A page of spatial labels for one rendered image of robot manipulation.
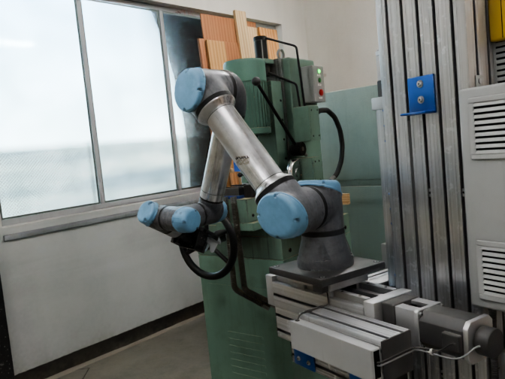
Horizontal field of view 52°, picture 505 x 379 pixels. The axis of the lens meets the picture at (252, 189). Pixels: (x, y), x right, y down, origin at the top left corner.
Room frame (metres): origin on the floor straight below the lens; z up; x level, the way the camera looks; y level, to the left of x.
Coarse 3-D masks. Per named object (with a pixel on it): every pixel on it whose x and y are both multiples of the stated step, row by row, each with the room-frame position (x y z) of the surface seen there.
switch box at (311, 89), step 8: (304, 72) 2.33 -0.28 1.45; (312, 72) 2.31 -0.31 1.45; (320, 72) 2.36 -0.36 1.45; (304, 80) 2.33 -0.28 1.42; (312, 80) 2.31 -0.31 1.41; (304, 88) 2.33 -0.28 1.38; (312, 88) 2.31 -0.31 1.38; (320, 88) 2.35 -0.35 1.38; (304, 96) 2.34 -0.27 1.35; (312, 96) 2.31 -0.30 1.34; (320, 96) 2.34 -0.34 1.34
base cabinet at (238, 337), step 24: (216, 264) 2.13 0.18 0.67; (264, 264) 1.98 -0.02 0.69; (216, 288) 2.14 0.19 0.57; (240, 288) 2.06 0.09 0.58; (264, 288) 1.99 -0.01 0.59; (216, 312) 2.15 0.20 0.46; (240, 312) 2.07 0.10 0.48; (264, 312) 2.00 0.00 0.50; (216, 336) 2.16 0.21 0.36; (240, 336) 2.07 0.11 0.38; (264, 336) 2.00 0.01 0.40; (216, 360) 2.16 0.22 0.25; (240, 360) 2.08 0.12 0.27; (264, 360) 2.01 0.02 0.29; (288, 360) 1.94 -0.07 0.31
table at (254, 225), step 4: (256, 220) 1.94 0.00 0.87; (212, 224) 2.13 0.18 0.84; (216, 224) 1.99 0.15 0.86; (220, 224) 1.98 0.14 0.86; (232, 224) 1.95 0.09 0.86; (240, 224) 1.92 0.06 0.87; (244, 224) 1.91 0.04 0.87; (248, 224) 1.90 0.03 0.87; (252, 224) 1.89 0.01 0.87; (256, 224) 1.90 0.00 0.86; (220, 228) 1.98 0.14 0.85; (224, 228) 1.97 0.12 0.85; (240, 228) 1.92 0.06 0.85; (244, 228) 1.91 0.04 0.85; (248, 228) 1.90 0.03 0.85; (252, 228) 1.89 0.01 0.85; (256, 228) 1.90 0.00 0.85; (260, 228) 1.92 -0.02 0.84
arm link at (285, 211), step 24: (192, 72) 1.36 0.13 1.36; (216, 72) 1.42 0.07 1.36; (192, 96) 1.36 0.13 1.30; (216, 96) 1.35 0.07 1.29; (216, 120) 1.35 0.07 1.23; (240, 120) 1.35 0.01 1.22; (240, 144) 1.31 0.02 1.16; (240, 168) 1.31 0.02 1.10; (264, 168) 1.27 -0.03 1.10; (264, 192) 1.24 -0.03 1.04; (288, 192) 1.23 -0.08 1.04; (312, 192) 1.28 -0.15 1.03; (264, 216) 1.23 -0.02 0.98; (288, 216) 1.20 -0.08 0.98; (312, 216) 1.23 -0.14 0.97
